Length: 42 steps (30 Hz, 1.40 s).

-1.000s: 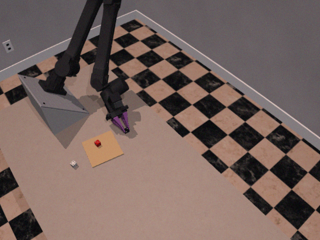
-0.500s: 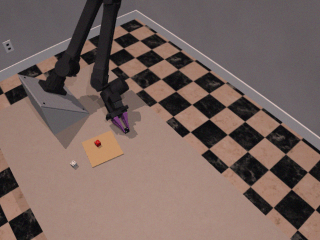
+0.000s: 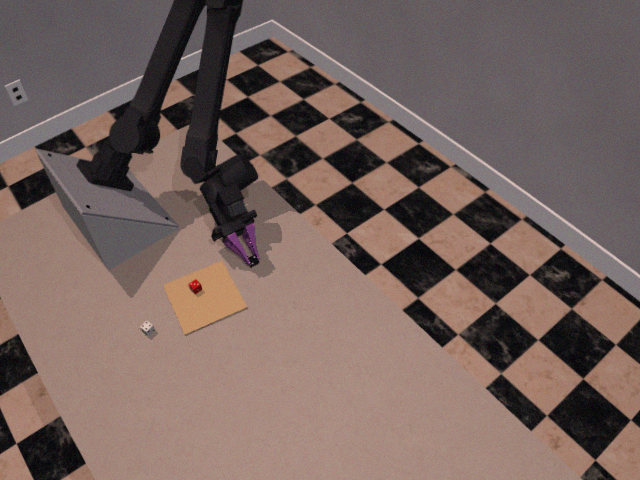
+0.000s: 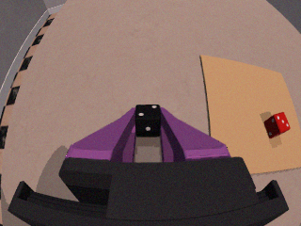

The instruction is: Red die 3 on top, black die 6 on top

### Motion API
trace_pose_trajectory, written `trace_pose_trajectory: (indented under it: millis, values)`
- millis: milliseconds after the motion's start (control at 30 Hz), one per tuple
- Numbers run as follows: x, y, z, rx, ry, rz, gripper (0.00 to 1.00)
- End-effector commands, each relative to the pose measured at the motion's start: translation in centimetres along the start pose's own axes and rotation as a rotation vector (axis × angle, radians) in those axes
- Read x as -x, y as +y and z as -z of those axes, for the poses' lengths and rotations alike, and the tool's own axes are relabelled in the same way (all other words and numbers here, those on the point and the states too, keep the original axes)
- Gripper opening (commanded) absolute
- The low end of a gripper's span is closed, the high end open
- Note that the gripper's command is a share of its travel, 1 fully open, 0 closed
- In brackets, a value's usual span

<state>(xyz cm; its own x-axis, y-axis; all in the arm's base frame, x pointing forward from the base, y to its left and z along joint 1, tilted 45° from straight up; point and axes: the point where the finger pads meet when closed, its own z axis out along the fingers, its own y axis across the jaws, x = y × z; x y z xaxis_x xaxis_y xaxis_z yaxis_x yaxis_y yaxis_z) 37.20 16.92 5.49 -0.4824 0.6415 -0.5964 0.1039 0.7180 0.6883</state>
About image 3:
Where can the tan mat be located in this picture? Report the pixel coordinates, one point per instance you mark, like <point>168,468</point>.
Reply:
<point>218,299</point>

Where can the red die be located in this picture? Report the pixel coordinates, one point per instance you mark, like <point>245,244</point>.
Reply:
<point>195,286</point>

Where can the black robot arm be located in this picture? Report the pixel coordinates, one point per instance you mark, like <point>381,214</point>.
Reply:
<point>133,133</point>

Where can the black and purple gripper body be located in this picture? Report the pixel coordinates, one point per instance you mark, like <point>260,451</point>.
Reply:
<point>236,225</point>

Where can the white die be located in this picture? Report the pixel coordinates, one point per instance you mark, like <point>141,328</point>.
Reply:
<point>147,328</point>

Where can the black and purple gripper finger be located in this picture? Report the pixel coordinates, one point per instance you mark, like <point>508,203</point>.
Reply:
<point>249,231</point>
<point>236,247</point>

